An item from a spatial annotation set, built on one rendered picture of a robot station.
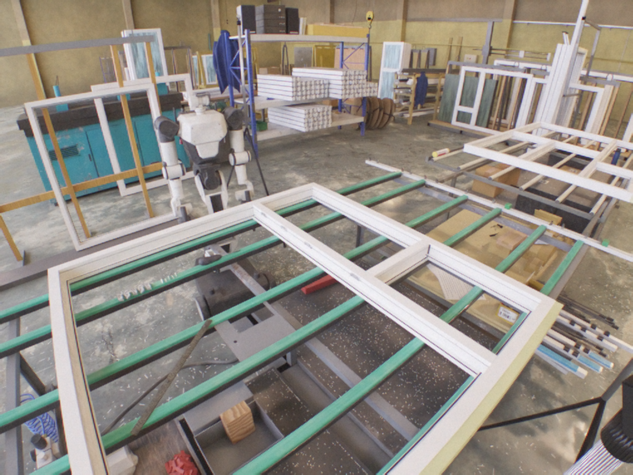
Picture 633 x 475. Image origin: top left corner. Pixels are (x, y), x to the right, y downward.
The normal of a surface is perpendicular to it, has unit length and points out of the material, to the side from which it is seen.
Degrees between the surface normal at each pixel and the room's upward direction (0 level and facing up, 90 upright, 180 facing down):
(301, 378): 0
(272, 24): 90
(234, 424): 90
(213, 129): 90
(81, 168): 90
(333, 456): 0
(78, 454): 0
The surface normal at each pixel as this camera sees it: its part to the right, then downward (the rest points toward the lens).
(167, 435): 0.00, -0.86
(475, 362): -0.78, 0.32
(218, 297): 0.38, -0.30
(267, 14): 0.54, 0.43
